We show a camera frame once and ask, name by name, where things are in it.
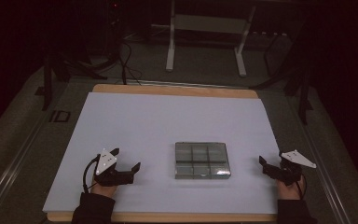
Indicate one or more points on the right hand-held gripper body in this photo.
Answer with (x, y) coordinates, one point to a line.
(292, 166)

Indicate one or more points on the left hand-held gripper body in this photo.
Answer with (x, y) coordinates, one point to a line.
(106, 164)

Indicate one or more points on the person's right hand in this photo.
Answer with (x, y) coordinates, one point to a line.
(287, 190)

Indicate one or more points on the person's left hand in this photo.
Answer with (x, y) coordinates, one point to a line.
(103, 189)

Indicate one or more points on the pale blue table sheet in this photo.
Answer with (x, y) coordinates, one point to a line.
(174, 124)

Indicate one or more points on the clear plastic compartment box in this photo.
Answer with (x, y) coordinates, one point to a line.
(202, 160)

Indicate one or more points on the black metal stand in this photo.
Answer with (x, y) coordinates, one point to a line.
(51, 77)
(301, 90)

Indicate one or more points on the metal floor rail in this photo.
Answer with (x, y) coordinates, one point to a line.
(11, 179)
(324, 161)

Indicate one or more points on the white metal frame stand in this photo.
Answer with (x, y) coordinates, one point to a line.
(208, 26)

